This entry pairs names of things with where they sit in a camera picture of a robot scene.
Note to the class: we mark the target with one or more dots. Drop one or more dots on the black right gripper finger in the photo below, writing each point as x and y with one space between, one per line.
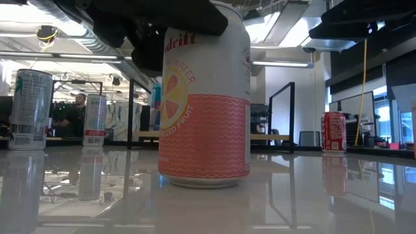
357 13
344 31

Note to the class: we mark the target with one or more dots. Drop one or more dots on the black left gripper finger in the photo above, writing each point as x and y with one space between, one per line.
195 16
148 55

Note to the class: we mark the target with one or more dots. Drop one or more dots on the blue silver Red Bull can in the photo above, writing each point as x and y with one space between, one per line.
156 107

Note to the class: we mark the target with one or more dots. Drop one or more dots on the white Celsius can black lid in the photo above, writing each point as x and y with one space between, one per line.
95 120
31 110

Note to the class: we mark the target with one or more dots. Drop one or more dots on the white pink Spindrift can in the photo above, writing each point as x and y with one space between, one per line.
208 130

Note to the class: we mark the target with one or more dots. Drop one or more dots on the red Coca-Cola can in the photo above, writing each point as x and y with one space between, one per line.
333 131

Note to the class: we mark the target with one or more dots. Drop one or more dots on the long ceiling light tube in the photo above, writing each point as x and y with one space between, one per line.
282 64
87 56

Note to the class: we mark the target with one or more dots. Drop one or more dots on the background computer monitor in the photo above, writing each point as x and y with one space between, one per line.
354 107

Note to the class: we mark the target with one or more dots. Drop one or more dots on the person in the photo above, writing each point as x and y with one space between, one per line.
73 120

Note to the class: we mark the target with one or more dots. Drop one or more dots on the black pegboard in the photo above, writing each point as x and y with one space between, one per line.
351 133

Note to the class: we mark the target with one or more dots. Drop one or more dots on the grey waste bin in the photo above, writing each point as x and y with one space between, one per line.
309 139

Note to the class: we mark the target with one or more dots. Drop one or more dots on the black machine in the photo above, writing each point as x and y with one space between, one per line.
260 118

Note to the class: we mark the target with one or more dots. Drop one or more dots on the small red object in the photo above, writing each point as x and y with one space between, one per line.
395 146

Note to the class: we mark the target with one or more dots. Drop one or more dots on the silver ceiling duct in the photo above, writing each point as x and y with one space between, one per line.
70 24

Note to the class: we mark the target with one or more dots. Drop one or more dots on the wooden shelf black metal frame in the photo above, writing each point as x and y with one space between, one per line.
279 137

